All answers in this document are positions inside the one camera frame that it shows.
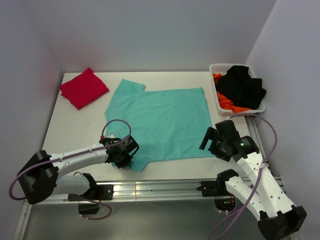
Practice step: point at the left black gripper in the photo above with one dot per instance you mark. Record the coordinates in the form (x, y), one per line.
(125, 162)

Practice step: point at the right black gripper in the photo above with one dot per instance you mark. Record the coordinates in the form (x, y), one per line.
(210, 134)

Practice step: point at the teal t-shirt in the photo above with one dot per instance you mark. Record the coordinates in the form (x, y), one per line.
(166, 124)

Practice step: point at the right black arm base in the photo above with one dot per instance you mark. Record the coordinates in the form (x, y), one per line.
(223, 200)

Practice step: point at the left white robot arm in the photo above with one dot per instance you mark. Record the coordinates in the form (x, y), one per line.
(46, 174)

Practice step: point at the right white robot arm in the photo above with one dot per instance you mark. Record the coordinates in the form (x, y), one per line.
(277, 216)

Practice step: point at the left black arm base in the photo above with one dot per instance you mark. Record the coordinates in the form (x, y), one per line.
(91, 202)

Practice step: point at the orange t-shirt in basket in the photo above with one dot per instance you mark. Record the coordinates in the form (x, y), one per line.
(227, 104)

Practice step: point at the black t-shirt in basket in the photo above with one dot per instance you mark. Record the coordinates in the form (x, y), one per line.
(242, 89)

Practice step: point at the white plastic basket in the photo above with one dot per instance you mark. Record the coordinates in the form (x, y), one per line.
(222, 68)

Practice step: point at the folded red t-shirt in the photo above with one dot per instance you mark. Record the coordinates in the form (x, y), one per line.
(83, 89)

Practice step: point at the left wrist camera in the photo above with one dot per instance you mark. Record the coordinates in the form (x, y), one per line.
(108, 136)

